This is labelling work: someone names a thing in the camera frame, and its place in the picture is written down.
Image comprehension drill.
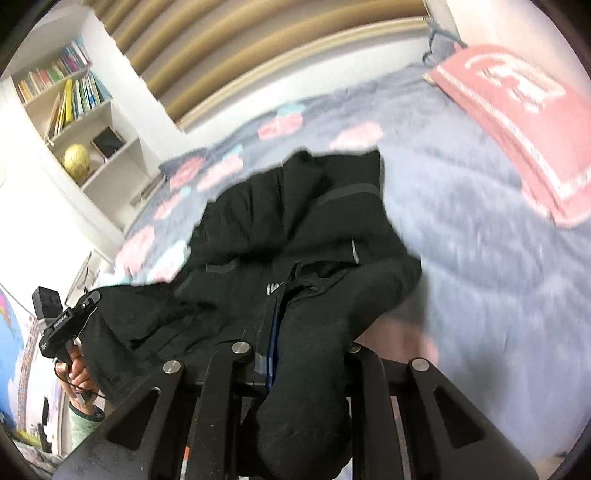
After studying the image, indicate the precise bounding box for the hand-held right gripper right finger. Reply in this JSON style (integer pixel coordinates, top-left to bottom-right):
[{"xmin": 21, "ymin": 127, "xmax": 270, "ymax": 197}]
[{"xmin": 342, "ymin": 342, "xmax": 539, "ymax": 480}]

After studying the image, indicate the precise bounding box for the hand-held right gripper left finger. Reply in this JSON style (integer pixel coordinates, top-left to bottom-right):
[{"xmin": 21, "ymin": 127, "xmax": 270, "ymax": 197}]
[{"xmin": 55, "ymin": 293, "xmax": 281, "ymax": 480}]

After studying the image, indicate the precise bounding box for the black hooded jacket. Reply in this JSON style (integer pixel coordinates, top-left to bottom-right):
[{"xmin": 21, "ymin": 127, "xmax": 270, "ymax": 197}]
[{"xmin": 81, "ymin": 148, "xmax": 423, "ymax": 480}]

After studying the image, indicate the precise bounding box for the person's left forearm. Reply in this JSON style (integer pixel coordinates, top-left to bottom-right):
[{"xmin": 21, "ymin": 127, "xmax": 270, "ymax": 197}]
[{"xmin": 69, "ymin": 399, "xmax": 106, "ymax": 455}]

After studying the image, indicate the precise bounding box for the person's left hand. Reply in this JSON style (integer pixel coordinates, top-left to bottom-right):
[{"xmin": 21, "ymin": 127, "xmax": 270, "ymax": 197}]
[{"xmin": 55, "ymin": 344, "xmax": 100, "ymax": 406}]

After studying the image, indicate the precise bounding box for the blue world map poster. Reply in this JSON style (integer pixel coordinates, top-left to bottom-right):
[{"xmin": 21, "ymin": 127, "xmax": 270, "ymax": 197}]
[{"xmin": 0, "ymin": 286, "xmax": 26, "ymax": 425}]

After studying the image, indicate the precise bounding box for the grey flat device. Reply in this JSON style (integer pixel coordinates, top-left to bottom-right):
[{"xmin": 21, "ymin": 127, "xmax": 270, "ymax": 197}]
[{"xmin": 130, "ymin": 178, "xmax": 163, "ymax": 206}]

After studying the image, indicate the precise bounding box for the white bookshelf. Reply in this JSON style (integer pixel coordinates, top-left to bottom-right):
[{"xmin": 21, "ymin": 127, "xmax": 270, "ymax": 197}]
[{"xmin": 0, "ymin": 9, "xmax": 162, "ymax": 232}]

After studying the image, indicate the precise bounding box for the yellow globe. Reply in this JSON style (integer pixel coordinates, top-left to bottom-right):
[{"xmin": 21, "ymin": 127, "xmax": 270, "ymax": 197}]
[{"xmin": 62, "ymin": 143, "xmax": 90, "ymax": 178}]

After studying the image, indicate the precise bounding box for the grey floral quilt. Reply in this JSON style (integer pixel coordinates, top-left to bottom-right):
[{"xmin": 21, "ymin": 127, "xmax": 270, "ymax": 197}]
[{"xmin": 111, "ymin": 62, "xmax": 591, "ymax": 467}]

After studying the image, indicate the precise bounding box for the black framed board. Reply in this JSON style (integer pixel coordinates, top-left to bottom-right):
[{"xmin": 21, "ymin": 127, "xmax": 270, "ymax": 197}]
[{"xmin": 90, "ymin": 127, "xmax": 126, "ymax": 160}]

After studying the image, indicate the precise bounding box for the row of small colourful books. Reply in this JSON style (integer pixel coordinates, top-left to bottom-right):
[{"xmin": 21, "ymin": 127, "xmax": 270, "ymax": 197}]
[{"xmin": 14, "ymin": 39, "xmax": 93, "ymax": 104}]

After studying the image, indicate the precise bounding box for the striped window blind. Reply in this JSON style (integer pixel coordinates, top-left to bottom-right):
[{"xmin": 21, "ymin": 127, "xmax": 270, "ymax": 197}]
[{"xmin": 85, "ymin": 0, "xmax": 432, "ymax": 132}]

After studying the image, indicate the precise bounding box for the pink pillow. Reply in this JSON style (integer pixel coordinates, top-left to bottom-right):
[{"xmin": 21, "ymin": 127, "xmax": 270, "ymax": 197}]
[{"xmin": 422, "ymin": 44, "xmax": 591, "ymax": 229}]

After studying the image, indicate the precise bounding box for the grey pillow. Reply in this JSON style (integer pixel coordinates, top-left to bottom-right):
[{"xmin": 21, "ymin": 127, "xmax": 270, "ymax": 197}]
[{"xmin": 422, "ymin": 21, "xmax": 467, "ymax": 70}]

